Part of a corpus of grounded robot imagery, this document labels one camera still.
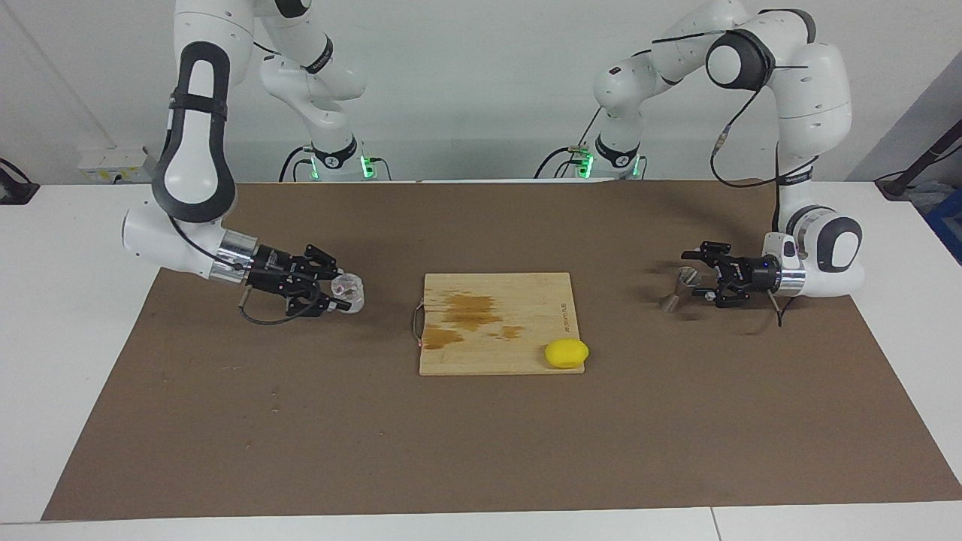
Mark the steel double jigger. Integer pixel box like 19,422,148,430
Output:
660,267,701,313

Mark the black left base cable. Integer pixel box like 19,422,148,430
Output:
534,111,607,180

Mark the yellow lemon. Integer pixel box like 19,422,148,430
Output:
544,338,590,370

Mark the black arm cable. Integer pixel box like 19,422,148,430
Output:
639,8,820,328
167,214,322,326

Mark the small clear glass cup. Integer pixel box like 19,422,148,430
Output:
333,273,367,313

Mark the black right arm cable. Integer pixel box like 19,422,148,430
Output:
167,214,322,326

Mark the black table clamp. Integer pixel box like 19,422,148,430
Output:
0,158,40,205

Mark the black right base cable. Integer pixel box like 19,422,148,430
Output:
278,145,313,183

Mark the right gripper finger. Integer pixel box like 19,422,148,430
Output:
286,289,352,316
301,244,343,277

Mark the stained wooden cutting board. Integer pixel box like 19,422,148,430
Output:
411,272,585,376

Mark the black stand pole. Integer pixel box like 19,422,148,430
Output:
874,119,962,201

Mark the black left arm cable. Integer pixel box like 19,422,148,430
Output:
639,8,820,328

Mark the brown table mat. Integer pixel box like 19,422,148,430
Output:
41,180,962,521

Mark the white wall socket box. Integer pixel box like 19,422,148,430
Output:
77,145,161,184

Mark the blue box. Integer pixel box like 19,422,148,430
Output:
923,186,962,265

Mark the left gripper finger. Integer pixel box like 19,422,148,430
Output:
680,242,734,267
695,284,749,309

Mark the black base cable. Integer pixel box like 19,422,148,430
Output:
278,145,313,183
534,111,607,180

